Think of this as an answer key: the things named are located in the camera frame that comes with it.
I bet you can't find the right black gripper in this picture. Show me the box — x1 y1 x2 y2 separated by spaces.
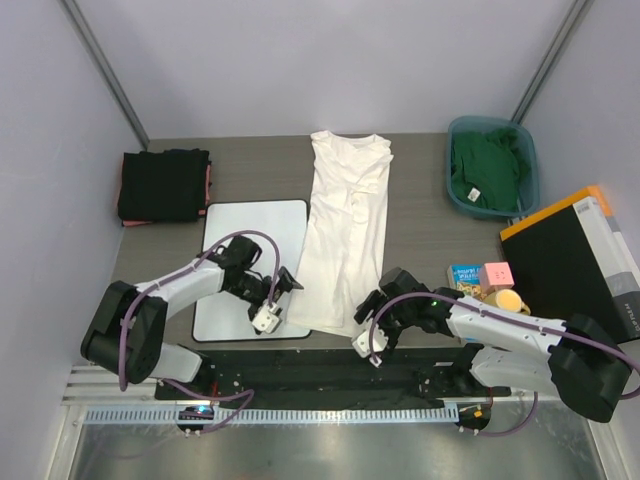
354 289 415 356

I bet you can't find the white t shirt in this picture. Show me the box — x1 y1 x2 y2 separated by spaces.
286 131 394 337

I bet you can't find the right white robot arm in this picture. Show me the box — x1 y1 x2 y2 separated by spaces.
352 268 639 423

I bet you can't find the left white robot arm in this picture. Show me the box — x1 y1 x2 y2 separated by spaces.
80 230 302 399

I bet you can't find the colourful picture book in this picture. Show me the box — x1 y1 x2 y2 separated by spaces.
447 264 487 300

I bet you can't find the pink sticky pad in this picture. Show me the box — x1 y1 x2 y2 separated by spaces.
478 262 515 294

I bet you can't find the green t shirt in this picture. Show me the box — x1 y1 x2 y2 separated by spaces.
451 128 531 212

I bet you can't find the teal plastic basket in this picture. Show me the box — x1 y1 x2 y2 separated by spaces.
445 115 539 220

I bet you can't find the black orange box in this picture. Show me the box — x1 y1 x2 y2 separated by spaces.
500 185 639 344

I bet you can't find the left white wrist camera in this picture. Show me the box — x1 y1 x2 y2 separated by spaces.
251 302 282 334

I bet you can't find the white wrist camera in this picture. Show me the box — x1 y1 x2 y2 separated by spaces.
351 327 388 367
251 302 282 334

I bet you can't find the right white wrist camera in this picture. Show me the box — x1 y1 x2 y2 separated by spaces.
351 327 388 367

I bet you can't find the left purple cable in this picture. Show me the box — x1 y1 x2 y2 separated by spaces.
118 229 282 435

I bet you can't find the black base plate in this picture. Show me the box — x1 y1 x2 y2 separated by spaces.
155 345 511 411

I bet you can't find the aluminium rail frame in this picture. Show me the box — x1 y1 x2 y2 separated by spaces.
60 362 610 426

